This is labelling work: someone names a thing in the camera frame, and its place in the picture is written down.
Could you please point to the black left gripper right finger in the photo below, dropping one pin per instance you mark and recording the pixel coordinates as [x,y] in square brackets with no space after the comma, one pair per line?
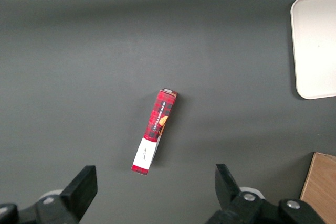
[228,192]

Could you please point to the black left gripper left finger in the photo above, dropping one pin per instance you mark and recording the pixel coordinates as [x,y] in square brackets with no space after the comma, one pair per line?
[78,192]

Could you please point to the beige plastic tray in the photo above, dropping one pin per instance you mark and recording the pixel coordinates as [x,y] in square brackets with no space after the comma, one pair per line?
[315,45]

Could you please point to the wooden two-drawer cabinet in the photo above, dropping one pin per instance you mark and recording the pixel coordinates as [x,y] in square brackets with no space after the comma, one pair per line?
[320,187]

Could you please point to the red tartan shortbread box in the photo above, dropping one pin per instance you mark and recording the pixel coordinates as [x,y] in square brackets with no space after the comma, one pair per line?
[160,113]

